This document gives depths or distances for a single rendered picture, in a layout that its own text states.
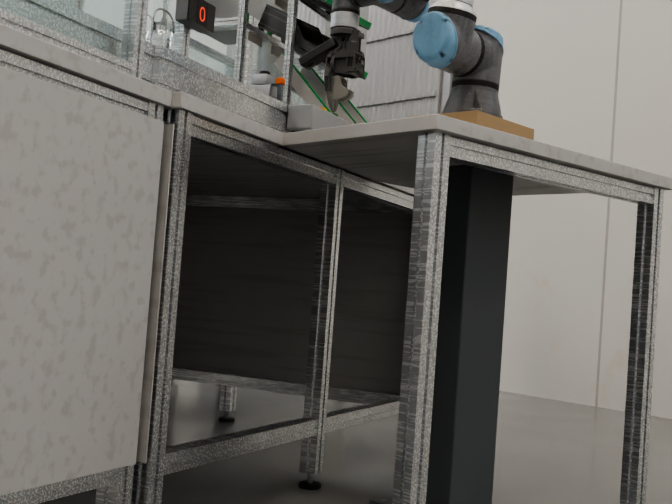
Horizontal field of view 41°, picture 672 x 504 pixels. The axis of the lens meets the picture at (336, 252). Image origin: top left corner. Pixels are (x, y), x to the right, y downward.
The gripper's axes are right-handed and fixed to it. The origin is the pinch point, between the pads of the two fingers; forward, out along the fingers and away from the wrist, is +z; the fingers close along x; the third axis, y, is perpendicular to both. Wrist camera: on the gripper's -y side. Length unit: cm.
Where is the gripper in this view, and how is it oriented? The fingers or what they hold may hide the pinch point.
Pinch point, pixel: (331, 107)
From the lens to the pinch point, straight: 241.0
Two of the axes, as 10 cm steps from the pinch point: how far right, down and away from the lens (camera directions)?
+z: -0.7, 10.0, -0.4
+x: 4.1, 0.7, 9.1
